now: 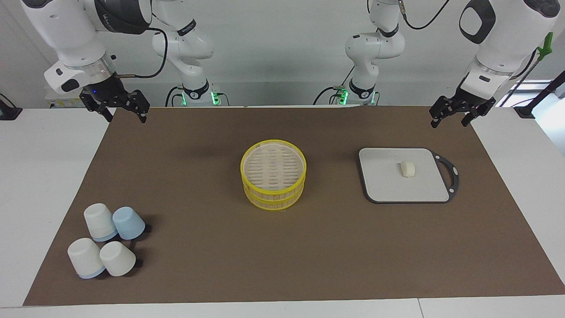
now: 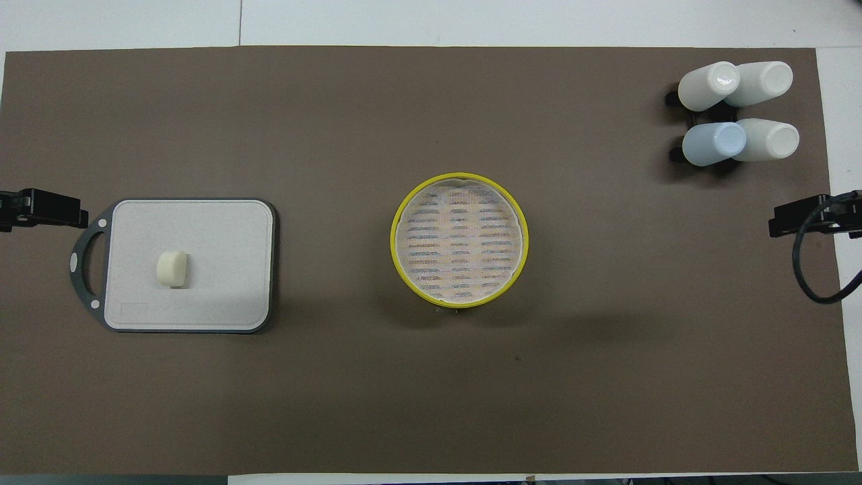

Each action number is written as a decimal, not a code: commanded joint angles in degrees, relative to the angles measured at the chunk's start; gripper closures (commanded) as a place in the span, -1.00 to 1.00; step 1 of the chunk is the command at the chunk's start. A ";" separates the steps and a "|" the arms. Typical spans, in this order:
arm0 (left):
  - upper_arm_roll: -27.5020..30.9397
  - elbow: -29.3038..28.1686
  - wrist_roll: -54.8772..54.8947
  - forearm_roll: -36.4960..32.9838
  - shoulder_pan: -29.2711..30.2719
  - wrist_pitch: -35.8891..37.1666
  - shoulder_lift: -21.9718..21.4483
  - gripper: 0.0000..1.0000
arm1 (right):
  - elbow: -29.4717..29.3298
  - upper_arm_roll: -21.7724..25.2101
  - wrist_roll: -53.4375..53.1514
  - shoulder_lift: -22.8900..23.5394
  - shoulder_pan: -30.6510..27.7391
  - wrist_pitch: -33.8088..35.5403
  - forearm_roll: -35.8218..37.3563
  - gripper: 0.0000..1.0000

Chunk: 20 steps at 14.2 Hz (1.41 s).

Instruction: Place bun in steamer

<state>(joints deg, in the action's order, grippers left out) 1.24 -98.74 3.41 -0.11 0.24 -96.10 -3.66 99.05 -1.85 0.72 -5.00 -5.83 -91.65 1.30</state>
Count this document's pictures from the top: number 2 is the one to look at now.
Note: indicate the white plastic cup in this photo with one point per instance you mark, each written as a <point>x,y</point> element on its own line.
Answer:
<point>707,87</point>
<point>764,81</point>
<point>771,139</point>

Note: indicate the white steamed bun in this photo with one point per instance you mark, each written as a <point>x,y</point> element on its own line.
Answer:
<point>172,269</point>

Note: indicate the brown table mat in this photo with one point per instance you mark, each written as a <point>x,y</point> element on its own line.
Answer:
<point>431,391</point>

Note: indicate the grey cutting board dark rim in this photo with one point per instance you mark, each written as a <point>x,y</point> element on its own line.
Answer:
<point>202,283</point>

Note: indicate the light blue plastic cup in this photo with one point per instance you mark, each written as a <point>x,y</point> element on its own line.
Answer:
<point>712,143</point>

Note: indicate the yellow steamer tier white liner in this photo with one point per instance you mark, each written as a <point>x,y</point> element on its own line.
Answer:
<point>459,239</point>

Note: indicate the black cup rack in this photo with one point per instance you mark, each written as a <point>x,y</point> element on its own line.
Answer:
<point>675,155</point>

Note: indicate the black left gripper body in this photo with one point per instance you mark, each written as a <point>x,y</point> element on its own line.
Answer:
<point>8,210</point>

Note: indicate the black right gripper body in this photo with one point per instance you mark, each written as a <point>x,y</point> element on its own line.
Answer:
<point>850,219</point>

